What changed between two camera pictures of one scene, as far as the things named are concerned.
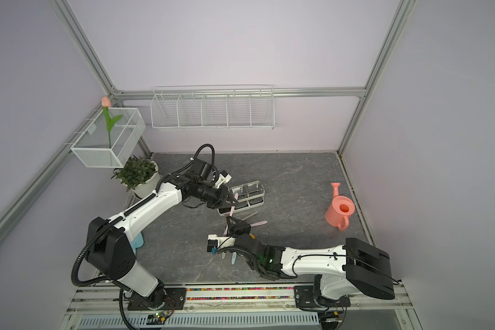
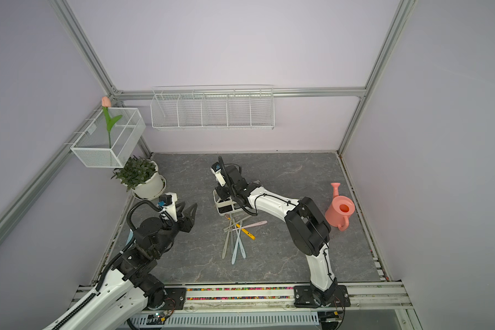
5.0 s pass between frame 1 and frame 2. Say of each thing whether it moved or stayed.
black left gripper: moved
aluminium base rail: stayed
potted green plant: stayed
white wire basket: stayed
